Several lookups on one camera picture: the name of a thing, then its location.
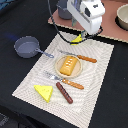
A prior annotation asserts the orange toy bread loaf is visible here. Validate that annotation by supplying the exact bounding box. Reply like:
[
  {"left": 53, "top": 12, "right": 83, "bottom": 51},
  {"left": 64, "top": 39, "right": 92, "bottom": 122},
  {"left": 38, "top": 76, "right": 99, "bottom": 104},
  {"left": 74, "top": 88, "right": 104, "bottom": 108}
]
[{"left": 60, "top": 56, "right": 77, "bottom": 76}]

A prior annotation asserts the pink toy stove board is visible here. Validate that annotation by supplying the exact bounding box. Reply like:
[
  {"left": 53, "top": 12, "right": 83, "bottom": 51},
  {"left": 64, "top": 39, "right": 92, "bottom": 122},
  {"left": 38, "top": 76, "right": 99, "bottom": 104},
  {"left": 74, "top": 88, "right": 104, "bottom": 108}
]
[{"left": 48, "top": 0, "right": 128, "bottom": 43}]

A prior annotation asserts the yellow toy cheese wedge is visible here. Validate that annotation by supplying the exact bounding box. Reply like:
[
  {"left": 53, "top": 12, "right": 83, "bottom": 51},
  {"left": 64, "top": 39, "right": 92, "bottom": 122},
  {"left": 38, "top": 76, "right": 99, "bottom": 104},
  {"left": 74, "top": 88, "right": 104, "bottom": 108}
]
[{"left": 34, "top": 85, "right": 53, "bottom": 102}]

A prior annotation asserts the beige toy plate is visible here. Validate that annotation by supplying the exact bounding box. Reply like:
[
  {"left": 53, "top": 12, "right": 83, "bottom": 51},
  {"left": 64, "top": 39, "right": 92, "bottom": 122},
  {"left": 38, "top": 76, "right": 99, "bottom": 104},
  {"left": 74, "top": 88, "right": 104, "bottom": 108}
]
[{"left": 55, "top": 55, "right": 82, "bottom": 78}]

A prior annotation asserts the yellow toy banana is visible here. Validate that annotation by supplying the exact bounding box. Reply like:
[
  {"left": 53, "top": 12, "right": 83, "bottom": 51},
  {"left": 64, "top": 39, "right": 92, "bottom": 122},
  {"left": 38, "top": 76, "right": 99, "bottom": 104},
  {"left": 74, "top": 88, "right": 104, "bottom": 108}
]
[{"left": 71, "top": 34, "right": 82, "bottom": 44}]

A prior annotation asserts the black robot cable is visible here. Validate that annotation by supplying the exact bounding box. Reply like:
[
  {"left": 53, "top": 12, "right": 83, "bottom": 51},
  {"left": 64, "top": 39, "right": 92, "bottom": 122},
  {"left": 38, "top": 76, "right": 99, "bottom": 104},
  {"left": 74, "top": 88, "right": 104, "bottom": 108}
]
[{"left": 46, "top": 0, "right": 104, "bottom": 46}]

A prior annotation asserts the grey toy frying pan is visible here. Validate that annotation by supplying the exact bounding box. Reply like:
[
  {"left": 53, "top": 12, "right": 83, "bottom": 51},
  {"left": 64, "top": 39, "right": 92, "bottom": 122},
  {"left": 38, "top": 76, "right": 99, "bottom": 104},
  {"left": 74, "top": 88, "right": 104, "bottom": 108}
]
[{"left": 14, "top": 36, "right": 53, "bottom": 58}]

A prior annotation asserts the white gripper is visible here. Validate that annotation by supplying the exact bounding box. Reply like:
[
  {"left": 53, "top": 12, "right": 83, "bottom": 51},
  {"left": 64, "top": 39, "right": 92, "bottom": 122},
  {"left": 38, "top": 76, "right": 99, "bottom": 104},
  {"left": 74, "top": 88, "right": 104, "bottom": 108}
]
[{"left": 67, "top": 0, "right": 105, "bottom": 35}]

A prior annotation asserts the grey toy pot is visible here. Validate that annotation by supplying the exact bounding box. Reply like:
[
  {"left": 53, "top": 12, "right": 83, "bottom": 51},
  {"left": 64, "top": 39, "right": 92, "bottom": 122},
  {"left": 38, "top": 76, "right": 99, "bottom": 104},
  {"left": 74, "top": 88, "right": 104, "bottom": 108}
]
[{"left": 57, "top": 0, "right": 72, "bottom": 20}]

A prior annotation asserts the toy knife orange handle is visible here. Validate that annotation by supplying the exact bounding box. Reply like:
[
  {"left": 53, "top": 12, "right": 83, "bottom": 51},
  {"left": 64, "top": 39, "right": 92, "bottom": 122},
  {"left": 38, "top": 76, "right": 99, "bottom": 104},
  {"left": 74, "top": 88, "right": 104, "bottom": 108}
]
[{"left": 58, "top": 50, "right": 97, "bottom": 63}]

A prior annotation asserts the toy fork orange handle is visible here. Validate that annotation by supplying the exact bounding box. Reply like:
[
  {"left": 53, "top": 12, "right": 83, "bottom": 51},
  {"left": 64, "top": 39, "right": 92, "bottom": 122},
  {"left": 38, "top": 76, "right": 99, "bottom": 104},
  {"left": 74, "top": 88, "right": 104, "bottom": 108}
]
[{"left": 43, "top": 71, "right": 84, "bottom": 90}]

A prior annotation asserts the beige toy bowl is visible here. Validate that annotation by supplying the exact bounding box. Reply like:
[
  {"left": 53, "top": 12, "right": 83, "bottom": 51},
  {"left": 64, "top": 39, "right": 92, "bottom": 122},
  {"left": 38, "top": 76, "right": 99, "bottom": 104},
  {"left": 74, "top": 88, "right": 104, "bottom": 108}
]
[{"left": 117, "top": 4, "right": 128, "bottom": 30}]

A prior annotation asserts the brown toy sausage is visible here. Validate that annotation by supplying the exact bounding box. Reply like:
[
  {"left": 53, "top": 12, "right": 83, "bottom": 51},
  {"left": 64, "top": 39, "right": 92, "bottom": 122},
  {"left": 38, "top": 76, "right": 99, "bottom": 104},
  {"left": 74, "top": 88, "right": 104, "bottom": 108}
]
[{"left": 56, "top": 82, "right": 73, "bottom": 104}]

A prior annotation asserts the beige woven placemat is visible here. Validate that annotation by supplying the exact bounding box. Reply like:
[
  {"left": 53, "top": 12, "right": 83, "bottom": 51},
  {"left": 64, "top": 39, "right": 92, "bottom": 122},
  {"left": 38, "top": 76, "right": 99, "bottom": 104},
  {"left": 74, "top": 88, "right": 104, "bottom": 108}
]
[{"left": 12, "top": 35, "right": 114, "bottom": 128}]

